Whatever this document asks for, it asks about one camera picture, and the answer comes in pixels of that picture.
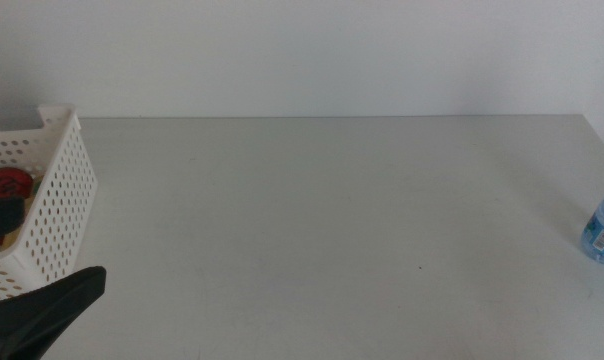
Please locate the red can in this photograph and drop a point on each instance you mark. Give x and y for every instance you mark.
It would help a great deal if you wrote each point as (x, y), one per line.
(7, 182)

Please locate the white perforated plastic basket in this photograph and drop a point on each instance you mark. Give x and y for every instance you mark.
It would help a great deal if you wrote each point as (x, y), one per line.
(62, 200)

